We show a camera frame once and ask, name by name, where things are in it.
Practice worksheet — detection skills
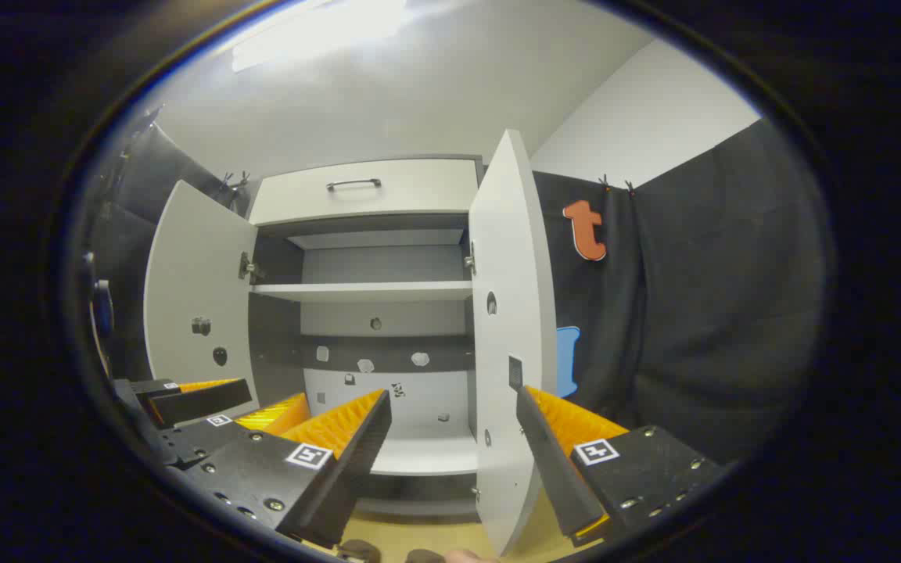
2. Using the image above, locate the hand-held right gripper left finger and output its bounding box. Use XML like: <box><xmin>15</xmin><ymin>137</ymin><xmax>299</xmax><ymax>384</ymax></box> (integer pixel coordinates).
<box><xmin>175</xmin><ymin>389</ymin><xmax>393</xmax><ymax>550</ymax></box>

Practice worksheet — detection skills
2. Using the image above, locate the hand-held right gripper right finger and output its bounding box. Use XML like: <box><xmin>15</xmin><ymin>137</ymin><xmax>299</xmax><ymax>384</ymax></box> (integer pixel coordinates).
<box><xmin>515</xmin><ymin>385</ymin><xmax>727</xmax><ymax>548</ymax></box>

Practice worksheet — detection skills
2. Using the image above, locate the white cabinet drawer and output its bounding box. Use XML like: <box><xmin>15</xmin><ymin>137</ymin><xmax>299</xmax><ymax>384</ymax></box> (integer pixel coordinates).
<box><xmin>249</xmin><ymin>158</ymin><xmax>481</xmax><ymax>228</ymax></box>

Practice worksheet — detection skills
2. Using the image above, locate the white shoe cabinet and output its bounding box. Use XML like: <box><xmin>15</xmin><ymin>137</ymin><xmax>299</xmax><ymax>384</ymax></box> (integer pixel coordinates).
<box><xmin>246</xmin><ymin>154</ymin><xmax>490</xmax><ymax>521</ymax></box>

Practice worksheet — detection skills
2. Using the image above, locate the white cabinet door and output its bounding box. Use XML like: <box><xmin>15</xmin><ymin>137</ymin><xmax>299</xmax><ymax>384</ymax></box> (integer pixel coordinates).
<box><xmin>468</xmin><ymin>129</ymin><xmax>559</xmax><ymax>558</ymax></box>
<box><xmin>143</xmin><ymin>180</ymin><xmax>260</xmax><ymax>419</ymax></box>

